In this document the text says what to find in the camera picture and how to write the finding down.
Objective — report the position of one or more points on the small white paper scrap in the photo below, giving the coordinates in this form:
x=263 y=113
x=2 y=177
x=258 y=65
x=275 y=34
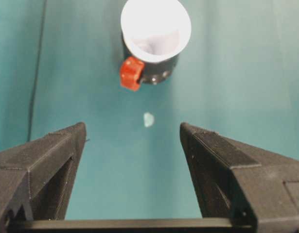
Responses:
x=148 y=120

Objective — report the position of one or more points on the teal table cloth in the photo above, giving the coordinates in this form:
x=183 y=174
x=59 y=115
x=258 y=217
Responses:
x=236 y=72

